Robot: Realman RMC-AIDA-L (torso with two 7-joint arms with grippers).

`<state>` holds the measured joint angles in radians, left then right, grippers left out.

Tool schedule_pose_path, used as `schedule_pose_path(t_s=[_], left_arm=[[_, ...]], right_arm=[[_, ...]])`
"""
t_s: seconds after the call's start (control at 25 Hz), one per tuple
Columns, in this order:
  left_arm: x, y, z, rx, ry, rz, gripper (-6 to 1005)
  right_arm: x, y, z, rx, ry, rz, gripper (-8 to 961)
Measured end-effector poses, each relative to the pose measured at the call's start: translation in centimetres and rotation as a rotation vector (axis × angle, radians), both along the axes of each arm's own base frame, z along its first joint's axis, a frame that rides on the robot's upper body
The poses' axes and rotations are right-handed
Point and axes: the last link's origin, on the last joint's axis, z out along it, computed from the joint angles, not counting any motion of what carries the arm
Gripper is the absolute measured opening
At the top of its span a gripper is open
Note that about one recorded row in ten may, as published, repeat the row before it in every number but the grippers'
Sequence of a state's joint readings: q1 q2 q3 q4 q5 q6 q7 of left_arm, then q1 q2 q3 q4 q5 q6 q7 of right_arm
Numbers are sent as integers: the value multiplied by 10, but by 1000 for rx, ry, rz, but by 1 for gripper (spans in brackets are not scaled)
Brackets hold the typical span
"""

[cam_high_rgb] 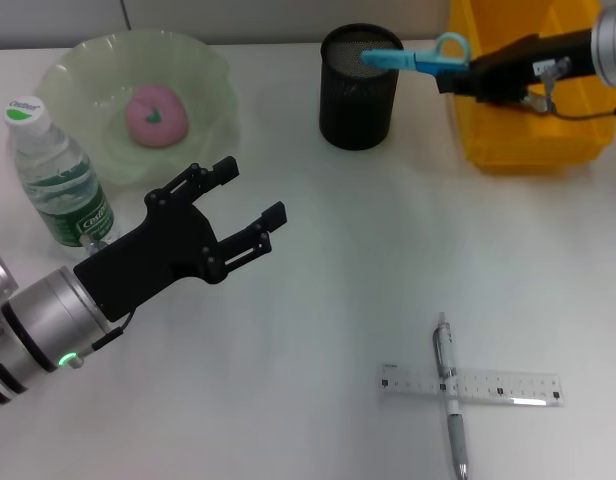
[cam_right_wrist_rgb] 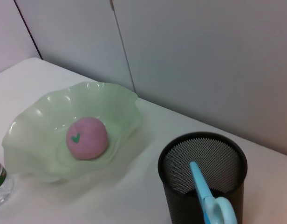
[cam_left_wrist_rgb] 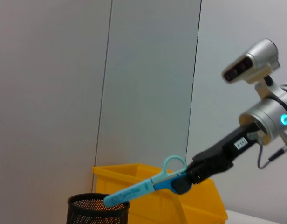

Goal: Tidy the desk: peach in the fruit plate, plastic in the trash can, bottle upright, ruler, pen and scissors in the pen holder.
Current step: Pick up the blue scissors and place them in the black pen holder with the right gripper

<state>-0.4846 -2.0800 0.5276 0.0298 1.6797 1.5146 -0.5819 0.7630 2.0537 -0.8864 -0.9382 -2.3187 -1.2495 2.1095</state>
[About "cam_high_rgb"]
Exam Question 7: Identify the black mesh pen holder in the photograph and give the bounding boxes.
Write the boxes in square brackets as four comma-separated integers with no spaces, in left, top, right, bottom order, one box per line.
[318,23,405,150]

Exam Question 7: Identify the blue capped scissors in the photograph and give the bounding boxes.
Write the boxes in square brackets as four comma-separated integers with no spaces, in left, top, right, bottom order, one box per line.
[360,32,473,80]

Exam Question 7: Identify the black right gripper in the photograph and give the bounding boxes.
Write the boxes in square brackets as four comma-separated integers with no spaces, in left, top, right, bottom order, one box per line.
[436,28,600,107]

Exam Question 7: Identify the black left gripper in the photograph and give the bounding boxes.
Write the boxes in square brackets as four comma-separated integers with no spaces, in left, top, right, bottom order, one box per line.
[72,155,289,324]

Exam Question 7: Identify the clear green-label water bottle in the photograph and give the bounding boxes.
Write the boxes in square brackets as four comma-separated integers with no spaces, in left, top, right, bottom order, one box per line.
[4,94,123,251]

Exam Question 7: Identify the yellow plastic bin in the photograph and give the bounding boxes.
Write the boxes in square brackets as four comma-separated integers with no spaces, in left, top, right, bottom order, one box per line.
[443,0,616,175]

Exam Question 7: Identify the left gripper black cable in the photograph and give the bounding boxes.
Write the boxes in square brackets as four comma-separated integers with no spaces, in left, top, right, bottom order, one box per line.
[70,309,138,371]

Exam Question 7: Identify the pink toy peach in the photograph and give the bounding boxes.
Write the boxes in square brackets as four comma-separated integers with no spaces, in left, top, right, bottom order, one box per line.
[125,83,190,149]

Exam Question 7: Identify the green wavy glass fruit plate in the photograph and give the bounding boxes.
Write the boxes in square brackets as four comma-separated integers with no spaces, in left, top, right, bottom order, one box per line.
[40,32,238,190]

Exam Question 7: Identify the transparent plastic ruler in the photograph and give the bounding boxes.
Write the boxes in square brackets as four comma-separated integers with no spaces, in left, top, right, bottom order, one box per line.
[375,362,564,407]

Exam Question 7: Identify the silver white pen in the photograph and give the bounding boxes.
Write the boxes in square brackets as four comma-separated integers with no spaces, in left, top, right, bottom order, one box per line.
[432,312,472,480]

